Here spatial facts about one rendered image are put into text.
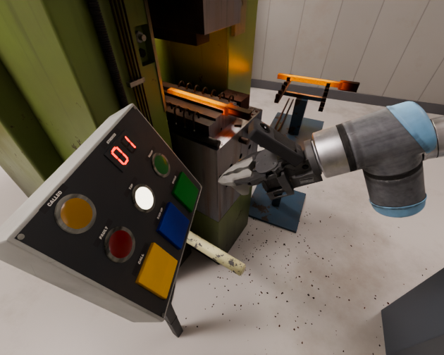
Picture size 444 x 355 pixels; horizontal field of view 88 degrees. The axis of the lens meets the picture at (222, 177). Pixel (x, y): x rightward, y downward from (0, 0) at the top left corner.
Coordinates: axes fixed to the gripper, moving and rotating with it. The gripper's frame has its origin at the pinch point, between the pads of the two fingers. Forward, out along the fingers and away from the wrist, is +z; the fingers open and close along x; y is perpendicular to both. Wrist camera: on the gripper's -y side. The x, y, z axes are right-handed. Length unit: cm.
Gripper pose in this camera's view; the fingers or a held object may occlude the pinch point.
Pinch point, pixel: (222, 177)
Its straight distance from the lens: 51.9
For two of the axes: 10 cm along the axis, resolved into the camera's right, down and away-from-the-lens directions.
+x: 1.4, -6.8, 7.1
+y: 4.9, 6.8, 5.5
